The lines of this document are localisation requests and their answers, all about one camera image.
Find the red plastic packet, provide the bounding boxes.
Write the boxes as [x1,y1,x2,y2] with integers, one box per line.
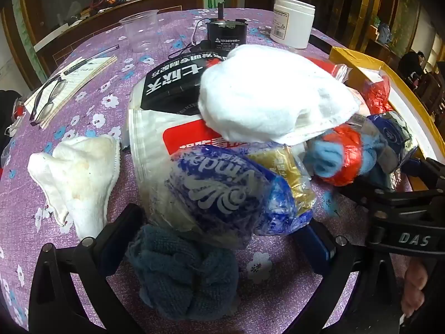
[362,76,392,114]

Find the black bag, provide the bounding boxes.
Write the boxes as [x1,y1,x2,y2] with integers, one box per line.
[0,90,22,154]

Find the person's right hand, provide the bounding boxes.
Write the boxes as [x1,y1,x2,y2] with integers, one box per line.
[401,260,431,320]

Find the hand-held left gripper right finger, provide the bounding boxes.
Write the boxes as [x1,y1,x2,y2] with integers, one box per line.
[295,221,406,334]

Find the wooden counter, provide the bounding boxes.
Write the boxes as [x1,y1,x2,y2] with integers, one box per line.
[0,0,203,87]

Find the wooden side cabinet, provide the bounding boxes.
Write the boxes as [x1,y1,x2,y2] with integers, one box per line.
[365,24,397,64]

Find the black-framed glasses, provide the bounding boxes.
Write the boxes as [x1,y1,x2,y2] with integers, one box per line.
[29,77,68,126]

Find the paper notebook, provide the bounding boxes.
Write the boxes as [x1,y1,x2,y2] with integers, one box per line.
[24,55,118,129]

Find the blue thermos jug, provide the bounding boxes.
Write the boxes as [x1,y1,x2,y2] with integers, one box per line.
[377,23,392,44]

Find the stained white towel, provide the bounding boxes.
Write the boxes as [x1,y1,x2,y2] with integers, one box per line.
[27,135,122,241]

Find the light blue cloth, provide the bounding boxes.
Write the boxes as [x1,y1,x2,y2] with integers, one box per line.
[304,130,388,186]

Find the clear plastic cup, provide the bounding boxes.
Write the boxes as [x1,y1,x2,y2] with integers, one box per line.
[120,10,159,53]

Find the white tissue pack red label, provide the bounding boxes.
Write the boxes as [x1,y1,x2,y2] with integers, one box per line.
[122,80,300,230]

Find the white plastic jar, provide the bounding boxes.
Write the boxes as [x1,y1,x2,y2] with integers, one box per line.
[270,0,316,50]

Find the wooden chair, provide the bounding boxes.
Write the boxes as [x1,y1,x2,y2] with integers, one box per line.
[416,70,445,126]

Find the yellow cardboard box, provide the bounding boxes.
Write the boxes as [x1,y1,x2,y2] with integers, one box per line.
[328,46,445,161]

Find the black pen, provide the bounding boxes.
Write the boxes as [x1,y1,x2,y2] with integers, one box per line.
[63,45,120,75]

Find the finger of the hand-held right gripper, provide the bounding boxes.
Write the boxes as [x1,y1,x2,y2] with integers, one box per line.
[402,158,445,187]
[339,176,385,213]

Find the black motor cable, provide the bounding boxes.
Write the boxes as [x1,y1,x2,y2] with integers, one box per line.
[169,40,211,60]

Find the red plastic bag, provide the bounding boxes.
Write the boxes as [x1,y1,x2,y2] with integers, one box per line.
[318,125,364,187]

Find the blue printed tissue packet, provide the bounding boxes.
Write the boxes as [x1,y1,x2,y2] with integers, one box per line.
[163,145,315,251]

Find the black crab-print pouch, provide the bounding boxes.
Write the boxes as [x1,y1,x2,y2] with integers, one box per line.
[141,53,223,115]

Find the gold foil packet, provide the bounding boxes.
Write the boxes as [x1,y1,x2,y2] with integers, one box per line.
[248,145,315,216]

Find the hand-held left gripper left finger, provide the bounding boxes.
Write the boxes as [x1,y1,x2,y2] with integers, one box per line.
[28,203,146,334]

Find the dark grey-blue towel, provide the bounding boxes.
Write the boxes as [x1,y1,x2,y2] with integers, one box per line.
[126,223,240,321]

